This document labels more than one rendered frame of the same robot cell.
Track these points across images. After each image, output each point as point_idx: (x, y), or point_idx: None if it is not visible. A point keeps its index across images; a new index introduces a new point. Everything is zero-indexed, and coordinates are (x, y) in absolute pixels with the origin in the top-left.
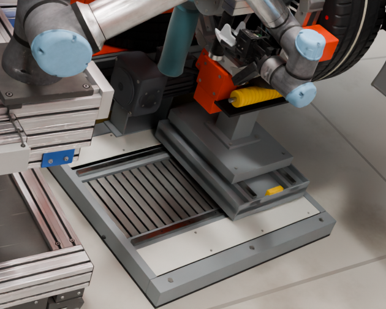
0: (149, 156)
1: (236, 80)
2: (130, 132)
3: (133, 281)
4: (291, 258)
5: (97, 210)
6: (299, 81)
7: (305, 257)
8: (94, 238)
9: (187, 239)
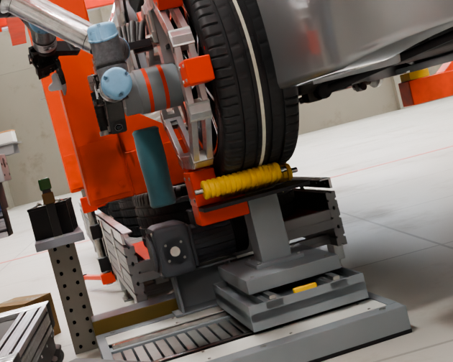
0: (203, 320)
1: (109, 126)
2: (193, 309)
3: None
4: (339, 358)
5: None
6: (103, 70)
7: (361, 353)
8: None
9: (188, 357)
